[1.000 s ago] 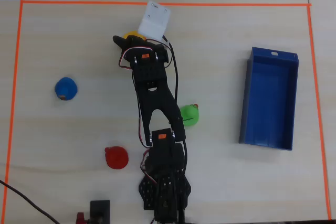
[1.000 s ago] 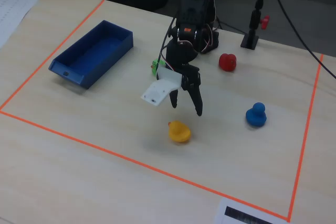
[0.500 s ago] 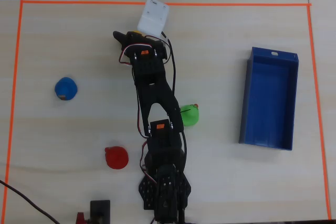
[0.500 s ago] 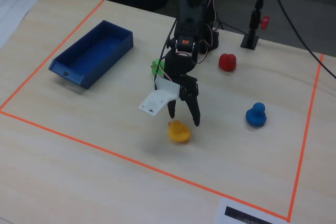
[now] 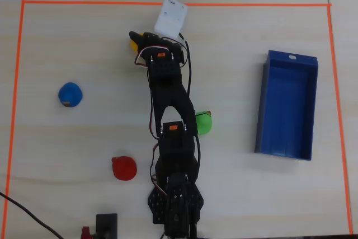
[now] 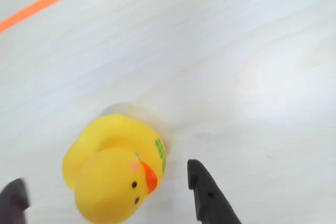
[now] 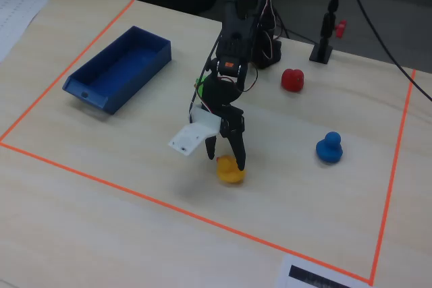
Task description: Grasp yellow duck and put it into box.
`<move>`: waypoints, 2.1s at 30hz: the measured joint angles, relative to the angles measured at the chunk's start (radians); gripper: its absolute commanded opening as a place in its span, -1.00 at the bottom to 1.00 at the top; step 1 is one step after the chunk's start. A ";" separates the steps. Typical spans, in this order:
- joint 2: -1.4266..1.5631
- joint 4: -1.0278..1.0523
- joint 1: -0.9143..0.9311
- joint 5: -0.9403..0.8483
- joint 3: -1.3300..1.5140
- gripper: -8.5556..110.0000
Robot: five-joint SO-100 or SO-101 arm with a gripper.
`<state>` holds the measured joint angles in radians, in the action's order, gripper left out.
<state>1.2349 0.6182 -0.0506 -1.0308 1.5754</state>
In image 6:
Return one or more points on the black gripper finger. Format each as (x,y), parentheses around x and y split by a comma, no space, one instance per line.
(210,203)
(13,200)

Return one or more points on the yellow rubber duck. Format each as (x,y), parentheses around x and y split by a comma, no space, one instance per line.
(110,171)

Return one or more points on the orange tape strip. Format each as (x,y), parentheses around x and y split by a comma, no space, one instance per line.
(44,1)

